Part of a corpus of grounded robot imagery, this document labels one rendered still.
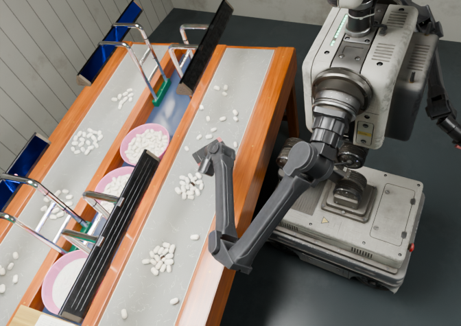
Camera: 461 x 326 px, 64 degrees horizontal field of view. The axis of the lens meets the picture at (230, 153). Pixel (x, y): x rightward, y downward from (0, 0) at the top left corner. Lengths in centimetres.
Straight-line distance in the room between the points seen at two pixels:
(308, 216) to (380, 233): 33
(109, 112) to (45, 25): 120
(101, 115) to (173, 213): 84
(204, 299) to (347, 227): 76
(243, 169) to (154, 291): 64
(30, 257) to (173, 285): 72
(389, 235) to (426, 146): 103
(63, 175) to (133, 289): 78
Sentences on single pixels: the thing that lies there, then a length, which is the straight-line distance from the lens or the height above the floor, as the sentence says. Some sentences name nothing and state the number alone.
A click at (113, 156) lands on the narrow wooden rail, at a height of 76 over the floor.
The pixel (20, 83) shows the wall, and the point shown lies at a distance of 321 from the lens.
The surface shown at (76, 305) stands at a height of 108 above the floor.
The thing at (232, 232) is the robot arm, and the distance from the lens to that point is 118.
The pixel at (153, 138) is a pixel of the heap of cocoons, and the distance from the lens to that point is 199.
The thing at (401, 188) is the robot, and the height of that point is 47.
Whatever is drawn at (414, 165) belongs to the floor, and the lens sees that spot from 264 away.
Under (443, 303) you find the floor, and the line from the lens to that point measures 231.
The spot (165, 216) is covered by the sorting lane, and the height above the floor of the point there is 74.
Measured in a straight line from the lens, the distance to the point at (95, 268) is 133.
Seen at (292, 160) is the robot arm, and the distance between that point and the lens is 100.
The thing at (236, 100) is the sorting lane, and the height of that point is 74.
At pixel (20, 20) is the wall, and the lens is 317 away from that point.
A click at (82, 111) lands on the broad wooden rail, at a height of 76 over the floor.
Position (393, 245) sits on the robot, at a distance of 184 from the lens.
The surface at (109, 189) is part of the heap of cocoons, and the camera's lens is 192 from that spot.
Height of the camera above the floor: 216
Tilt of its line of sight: 52 degrees down
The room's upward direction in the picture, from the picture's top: 20 degrees counter-clockwise
